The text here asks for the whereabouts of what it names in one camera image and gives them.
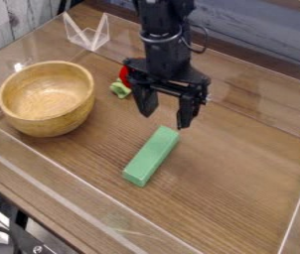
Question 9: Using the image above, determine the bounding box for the blue grey sofa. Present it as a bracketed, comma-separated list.
[112, 0, 300, 65]

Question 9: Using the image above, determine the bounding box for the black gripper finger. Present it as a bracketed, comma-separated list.
[132, 84, 159, 117]
[177, 94, 201, 129]

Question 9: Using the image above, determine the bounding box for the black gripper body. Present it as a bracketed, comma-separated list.
[122, 36, 211, 104]

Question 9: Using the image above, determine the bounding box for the brown wooden bowl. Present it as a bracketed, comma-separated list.
[0, 61, 94, 137]

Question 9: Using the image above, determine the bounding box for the black table leg frame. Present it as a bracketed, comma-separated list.
[0, 211, 72, 254]

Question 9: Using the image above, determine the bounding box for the red plush strawberry toy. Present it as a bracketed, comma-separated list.
[109, 66, 132, 99]

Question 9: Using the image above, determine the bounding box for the green rectangular block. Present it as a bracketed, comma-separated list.
[122, 126, 180, 188]

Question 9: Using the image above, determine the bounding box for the clear acrylic corner bracket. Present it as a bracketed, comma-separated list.
[64, 13, 110, 52]

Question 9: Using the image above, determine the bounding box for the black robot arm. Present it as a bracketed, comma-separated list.
[124, 0, 212, 129]

